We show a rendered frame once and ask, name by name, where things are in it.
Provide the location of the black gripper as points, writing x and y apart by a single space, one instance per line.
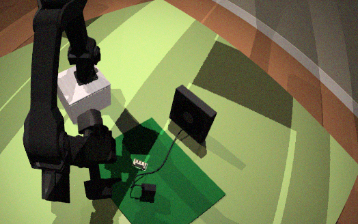
96 188

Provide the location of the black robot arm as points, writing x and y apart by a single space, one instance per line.
47 145

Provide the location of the green circuit board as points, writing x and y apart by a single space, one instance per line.
183 190

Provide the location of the black cooling fan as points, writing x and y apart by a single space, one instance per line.
192 113

